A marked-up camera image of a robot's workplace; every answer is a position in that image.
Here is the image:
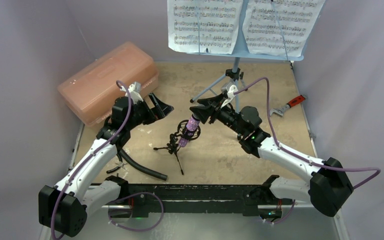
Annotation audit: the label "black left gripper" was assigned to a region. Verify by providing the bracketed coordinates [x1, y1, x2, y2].
[126, 92, 173, 130]

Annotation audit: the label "purple glitter microphone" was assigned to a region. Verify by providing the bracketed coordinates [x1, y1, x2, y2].
[178, 114, 201, 148]

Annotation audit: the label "black microphone shock mount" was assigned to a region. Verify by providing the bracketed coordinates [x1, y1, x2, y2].
[153, 116, 201, 175]

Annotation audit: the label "light blue music stand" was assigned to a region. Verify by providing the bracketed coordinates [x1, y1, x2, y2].
[178, 0, 312, 142]

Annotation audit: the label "sheet music page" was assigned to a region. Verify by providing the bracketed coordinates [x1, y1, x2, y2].
[167, 0, 243, 55]
[242, 0, 325, 58]

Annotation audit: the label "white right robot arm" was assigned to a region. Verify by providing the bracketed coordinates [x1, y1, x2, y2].
[189, 94, 354, 217]

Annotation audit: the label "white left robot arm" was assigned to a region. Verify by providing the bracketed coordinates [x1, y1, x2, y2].
[38, 93, 174, 240]

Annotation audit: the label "black foam tube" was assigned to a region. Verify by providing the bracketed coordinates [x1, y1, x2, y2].
[117, 148, 168, 181]

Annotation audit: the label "black pliers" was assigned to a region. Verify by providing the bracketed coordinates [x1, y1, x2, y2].
[106, 154, 126, 174]

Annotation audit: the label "translucent pink storage box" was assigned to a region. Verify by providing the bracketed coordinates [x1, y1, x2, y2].
[57, 42, 159, 127]

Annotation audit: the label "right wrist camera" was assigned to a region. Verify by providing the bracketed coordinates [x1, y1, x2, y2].
[221, 82, 239, 108]

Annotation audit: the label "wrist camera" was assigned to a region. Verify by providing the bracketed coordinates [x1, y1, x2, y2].
[221, 82, 239, 108]
[116, 80, 144, 104]

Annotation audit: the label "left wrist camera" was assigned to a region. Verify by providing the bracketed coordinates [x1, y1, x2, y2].
[116, 80, 144, 104]

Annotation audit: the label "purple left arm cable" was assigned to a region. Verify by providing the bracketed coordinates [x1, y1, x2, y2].
[49, 80, 164, 240]

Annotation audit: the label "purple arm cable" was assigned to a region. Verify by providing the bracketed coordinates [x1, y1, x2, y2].
[233, 77, 382, 226]
[49, 80, 164, 240]

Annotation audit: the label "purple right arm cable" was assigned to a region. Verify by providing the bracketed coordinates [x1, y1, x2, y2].
[233, 77, 382, 226]

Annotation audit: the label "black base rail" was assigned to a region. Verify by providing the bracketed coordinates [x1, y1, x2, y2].
[109, 183, 292, 220]

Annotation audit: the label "red handled wrench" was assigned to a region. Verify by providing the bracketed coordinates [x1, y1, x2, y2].
[269, 94, 308, 117]

